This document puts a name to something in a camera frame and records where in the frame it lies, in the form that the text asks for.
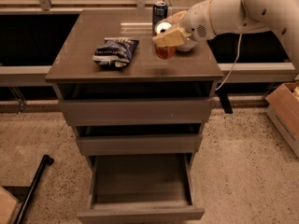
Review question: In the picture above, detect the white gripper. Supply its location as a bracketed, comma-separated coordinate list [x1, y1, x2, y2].
[152, 0, 216, 48]

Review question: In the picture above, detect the red coke can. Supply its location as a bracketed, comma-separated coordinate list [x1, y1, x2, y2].
[153, 21, 176, 60]

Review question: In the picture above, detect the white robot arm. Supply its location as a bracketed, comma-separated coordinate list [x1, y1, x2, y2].
[153, 0, 299, 72]

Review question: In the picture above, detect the blue soda can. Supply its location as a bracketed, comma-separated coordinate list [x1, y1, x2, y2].
[152, 1, 168, 26]

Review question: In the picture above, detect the grey top drawer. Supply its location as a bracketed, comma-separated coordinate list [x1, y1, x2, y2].
[59, 98, 212, 126]

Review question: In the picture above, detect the grey drawer cabinet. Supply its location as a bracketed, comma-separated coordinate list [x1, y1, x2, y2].
[45, 8, 224, 224]

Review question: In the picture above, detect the grey middle drawer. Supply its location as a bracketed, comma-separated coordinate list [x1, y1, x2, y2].
[76, 134, 202, 156]

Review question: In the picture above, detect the grey open bottom drawer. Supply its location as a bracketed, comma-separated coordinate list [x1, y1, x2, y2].
[78, 154, 205, 224]

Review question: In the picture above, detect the white ceramic bowl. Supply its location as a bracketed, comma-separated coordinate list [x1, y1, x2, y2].
[177, 38, 197, 51]

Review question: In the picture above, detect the blue chip bag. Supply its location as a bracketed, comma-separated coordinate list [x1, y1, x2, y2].
[93, 37, 139, 68]

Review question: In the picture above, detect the cardboard box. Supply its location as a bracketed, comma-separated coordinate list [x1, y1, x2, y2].
[266, 83, 299, 157]

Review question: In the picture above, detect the black metal bar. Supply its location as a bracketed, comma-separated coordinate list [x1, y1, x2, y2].
[13, 155, 54, 224]

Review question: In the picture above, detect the wooden board corner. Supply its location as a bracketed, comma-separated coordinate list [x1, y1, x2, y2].
[0, 186, 19, 224]

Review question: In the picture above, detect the white cable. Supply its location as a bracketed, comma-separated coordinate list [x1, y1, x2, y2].
[214, 33, 244, 92]

